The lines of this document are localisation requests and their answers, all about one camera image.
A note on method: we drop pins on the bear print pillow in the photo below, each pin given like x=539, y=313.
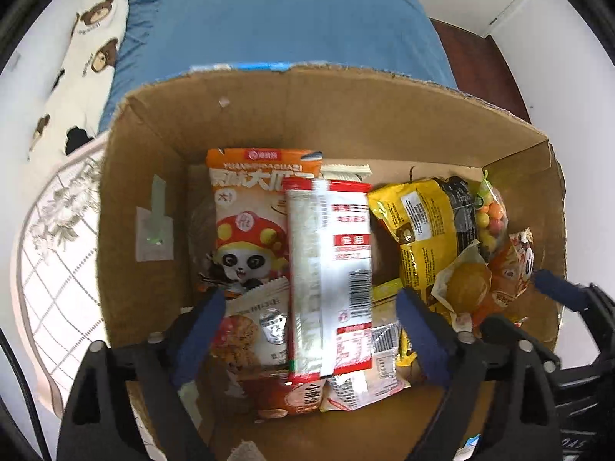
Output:
x=81, y=81

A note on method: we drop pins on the small orange panda packet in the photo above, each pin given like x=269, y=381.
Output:
x=516, y=269

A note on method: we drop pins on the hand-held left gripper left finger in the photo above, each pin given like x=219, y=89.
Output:
x=202, y=336

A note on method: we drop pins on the orange red snack packet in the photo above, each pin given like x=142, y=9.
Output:
x=288, y=396

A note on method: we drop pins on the white cookie picture packet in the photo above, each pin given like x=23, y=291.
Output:
x=250, y=331

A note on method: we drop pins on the red and white snack packet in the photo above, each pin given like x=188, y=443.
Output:
x=336, y=269

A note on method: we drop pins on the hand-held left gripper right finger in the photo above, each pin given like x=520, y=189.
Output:
x=423, y=336

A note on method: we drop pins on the orange sunflower seed packet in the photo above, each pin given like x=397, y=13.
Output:
x=245, y=211

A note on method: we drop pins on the clear wrapped bun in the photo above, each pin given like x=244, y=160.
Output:
x=466, y=288

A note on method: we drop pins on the printed quilt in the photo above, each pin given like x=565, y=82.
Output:
x=53, y=249

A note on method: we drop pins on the translucent white snack packet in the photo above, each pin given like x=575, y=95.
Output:
x=365, y=386

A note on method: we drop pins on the yellow and black snack bag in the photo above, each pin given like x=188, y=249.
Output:
x=423, y=230

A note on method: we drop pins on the cardboard box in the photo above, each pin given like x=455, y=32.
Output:
x=336, y=115

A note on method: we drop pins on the colourful candy bag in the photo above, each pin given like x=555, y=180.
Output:
x=490, y=221

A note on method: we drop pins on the blue bedsheet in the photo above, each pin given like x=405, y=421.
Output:
x=288, y=19

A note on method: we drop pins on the cream wafer packet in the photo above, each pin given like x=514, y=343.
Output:
x=346, y=172

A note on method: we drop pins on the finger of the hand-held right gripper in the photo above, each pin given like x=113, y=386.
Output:
x=559, y=288

